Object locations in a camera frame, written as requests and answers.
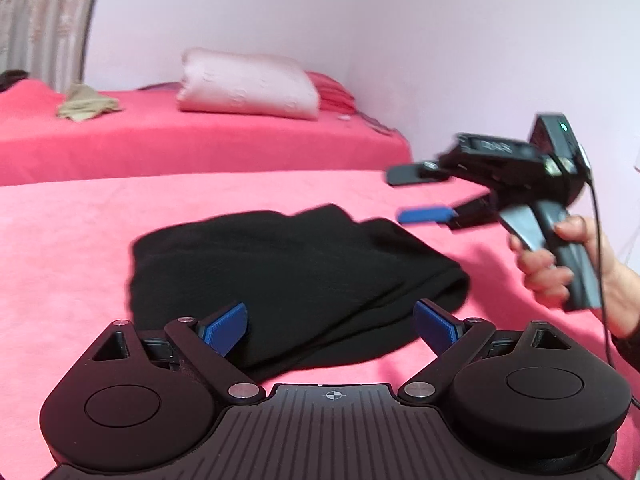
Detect pink fleece blanket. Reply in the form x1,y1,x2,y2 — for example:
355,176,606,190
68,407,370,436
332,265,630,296
0,169,640,463

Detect folded red cloth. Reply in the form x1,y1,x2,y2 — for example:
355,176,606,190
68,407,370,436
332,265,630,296
305,71,357,113

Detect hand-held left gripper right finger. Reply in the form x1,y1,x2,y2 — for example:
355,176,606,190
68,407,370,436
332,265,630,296
398,299,573,403

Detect pale floral curtain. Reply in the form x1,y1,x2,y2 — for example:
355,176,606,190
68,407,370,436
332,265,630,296
0,0,108,93

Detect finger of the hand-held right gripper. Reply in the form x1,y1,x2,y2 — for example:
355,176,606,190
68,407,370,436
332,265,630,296
386,159,453,187
396,197,501,232

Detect black knit pants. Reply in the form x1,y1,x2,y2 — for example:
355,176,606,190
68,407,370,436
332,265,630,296
125,204,471,383

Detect person's right hand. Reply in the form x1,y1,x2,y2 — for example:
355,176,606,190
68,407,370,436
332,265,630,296
509,215,632,333

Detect red bed cover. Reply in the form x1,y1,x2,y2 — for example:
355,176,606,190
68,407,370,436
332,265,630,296
0,80,413,187

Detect pale pink pillow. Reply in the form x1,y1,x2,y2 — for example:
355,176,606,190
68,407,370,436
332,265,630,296
177,48,321,121

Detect dark crumpled cloth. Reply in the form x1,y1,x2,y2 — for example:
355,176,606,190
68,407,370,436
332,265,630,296
0,70,29,92

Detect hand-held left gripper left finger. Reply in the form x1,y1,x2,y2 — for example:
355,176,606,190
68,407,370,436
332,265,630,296
92,302,266,403

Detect person's right forearm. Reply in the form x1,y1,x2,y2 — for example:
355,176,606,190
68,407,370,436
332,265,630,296
611,267,640,378

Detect crumpled beige cloth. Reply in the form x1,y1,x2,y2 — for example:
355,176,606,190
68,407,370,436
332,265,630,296
56,83,123,123

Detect black cable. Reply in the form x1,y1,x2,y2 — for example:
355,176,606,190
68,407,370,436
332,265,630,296
577,145,640,408

